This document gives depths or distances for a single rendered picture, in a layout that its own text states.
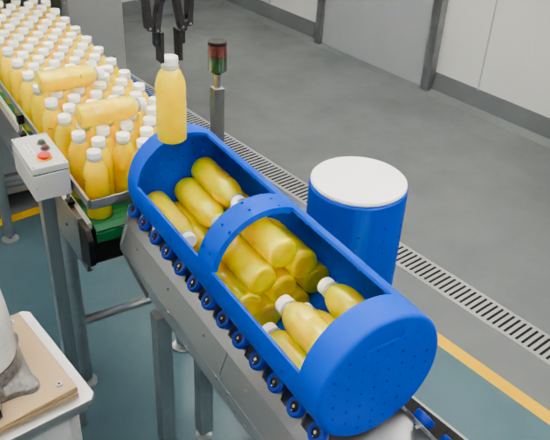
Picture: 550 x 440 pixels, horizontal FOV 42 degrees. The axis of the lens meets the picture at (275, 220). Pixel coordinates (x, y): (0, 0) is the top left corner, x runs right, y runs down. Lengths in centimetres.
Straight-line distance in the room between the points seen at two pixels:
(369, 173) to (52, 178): 89
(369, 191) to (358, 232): 12
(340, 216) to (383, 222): 12
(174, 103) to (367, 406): 80
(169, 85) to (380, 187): 70
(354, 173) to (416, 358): 83
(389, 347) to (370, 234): 74
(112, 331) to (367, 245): 141
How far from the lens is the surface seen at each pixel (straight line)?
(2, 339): 140
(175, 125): 172
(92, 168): 205
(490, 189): 432
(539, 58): 497
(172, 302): 187
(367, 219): 199
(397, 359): 137
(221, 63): 240
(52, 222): 220
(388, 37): 567
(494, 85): 519
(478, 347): 318
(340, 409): 136
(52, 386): 147
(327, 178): 207
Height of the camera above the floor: 205
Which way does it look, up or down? 33 degrees down
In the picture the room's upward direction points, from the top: 3 degrees clockwise
